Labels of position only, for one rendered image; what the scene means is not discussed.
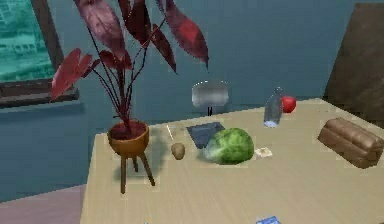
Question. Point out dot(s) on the green lettuce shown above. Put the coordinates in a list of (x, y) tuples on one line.
[(231, 146)]

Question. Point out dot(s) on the dark blue flat cloth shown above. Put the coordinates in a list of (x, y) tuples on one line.
[(203, 132)]

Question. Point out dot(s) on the thin white stick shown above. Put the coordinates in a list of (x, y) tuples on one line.
[(169, 132)]

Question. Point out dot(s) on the brown potato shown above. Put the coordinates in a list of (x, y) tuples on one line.
[(178, 150)]

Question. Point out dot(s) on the brown tripod plant pot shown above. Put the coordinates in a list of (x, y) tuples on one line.
[(130, 146)]

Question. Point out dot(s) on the clear glass bottle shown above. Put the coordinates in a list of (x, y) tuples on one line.
[(273, 110)]

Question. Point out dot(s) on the small white card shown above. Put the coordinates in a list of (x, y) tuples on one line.
[(263, 152)]

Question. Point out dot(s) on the red tomato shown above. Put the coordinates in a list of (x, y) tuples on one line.
[(289, 104)]

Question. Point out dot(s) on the pale wooden table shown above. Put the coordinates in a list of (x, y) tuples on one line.
[(266, 190)]

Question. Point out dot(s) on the red-leaved house plant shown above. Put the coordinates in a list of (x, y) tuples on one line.
[(106, 30)]

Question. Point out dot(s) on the blue flat object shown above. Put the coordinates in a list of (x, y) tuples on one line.
[(268, 220)]

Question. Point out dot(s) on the brown bread loaf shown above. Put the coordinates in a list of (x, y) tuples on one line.
[(352, 141)]

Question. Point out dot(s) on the dark brown cupboard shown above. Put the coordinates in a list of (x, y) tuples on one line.
[(361, 56)]

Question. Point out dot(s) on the brown framed window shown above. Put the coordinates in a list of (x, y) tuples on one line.
[(23, 53)]

